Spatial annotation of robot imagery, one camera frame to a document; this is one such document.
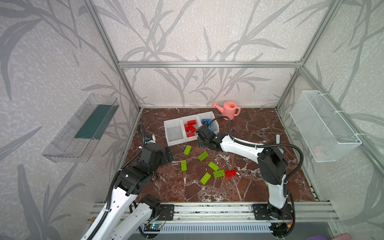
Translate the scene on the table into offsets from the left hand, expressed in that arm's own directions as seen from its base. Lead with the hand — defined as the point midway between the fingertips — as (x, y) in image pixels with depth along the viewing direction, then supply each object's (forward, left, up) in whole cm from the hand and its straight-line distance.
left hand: (165, 146), depth 72 cm
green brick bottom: (-8, -20, -22) cm, 31 cm away
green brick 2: (0, -7, -23) cm, 24 cm away
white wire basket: (0, -71, +12) cm, 72 cm away
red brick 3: (+27, -11, -23) cm, 38 cm away
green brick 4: (-6, -28, -21) cm, 35 cm away
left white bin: (+24, +1, -23) cm, 33 cm away
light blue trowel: (+20, -70, -22) cm, 76 cm away
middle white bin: (+30, -5, -18) cm, 36 cm away
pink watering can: (+37, -37, -13) cm, 54 cm away
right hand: (+16, -19, -13) cm, 28 cm away
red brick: (-6, -35, -21) cm, 41 cm away
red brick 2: (+25, -8, -19) cm, 32 cm away
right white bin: (+35, -23, -19) cm, 46 cm away
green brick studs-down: (+5, -19, -21) cm, 29 cm away
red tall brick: (+31, -10, -21) cm, 39 cm away
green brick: (+10, -9, -22) cm, 26 cm away
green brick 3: (-1, -25, -22) cm, 33 cm away
